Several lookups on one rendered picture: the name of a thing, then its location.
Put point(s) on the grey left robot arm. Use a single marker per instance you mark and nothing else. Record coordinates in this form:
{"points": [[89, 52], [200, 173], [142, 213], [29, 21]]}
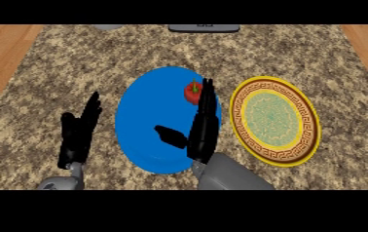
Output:
{"points": [[64, 179]]}

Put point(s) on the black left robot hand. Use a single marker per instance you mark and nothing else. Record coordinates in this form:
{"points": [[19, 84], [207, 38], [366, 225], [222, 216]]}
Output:
{"points": [[76, 135]]}

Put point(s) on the pale grey round object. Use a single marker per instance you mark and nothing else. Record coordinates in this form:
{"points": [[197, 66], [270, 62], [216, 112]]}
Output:
{"points": [[107, 26]]}

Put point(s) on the yellow patterned plate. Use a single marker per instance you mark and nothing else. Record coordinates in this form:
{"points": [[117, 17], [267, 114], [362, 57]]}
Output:
{"points": [[273, 120]]}

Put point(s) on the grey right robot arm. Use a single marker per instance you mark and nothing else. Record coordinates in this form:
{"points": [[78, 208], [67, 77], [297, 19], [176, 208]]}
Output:
{"points": [[226, 174]]}

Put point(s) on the red bell pepper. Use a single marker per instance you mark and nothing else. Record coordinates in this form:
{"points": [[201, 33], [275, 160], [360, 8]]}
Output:
{"points": [[192, 93]]}

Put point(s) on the blue plate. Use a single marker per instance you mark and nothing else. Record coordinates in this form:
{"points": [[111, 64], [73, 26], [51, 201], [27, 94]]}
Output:
{"points": [[153, 122]]}

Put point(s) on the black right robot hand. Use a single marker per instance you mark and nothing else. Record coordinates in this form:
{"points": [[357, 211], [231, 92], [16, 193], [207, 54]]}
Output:
{"points": [[203, 128]]}

